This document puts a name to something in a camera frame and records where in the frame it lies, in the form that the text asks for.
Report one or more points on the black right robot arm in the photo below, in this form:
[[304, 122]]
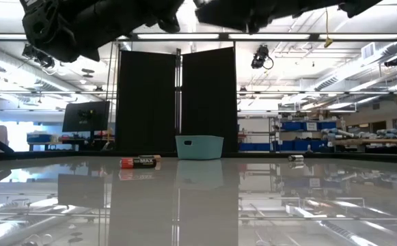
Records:
[[304, 7]]

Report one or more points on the dark office desk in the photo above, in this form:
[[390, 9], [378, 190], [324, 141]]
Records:
[[68, 140]]

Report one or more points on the teal plastic basket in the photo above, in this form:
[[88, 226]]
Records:
[[200, 148]]

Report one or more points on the ceiling air vent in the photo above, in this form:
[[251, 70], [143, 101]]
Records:
[[369, 50]]

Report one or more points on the black computer monitor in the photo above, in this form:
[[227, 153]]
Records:
[[85, 118]]

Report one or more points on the metal storage shelf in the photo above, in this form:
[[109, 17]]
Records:
[[307, 136]]

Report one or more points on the wooden workbench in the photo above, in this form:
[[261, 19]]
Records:
[[372, 141]]

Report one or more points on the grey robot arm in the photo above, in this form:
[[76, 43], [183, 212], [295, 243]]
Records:
[[394, 132], [338, 132]]

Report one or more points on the red black MAX battery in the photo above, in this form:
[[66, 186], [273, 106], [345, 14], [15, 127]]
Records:
[[140, 163]]

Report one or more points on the blue storage bin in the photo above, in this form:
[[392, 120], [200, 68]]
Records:
[[327, 125], [292, 126], [304, 146], [254, 147]]

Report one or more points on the blue bin with white label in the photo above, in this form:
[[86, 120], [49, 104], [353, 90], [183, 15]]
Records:
[[311, 126]]

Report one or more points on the black security camera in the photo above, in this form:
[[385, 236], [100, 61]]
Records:
[[392, 62]]

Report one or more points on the black overhead camera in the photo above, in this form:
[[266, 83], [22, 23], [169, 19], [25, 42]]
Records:
[[261, 54]]

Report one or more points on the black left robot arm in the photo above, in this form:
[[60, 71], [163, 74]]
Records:
[[65, 30]]

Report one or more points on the black folding partition screen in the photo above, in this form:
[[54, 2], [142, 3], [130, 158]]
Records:
[[150, 119]]

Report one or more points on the blue box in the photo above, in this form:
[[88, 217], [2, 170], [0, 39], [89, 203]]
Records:
[[39, 138]]

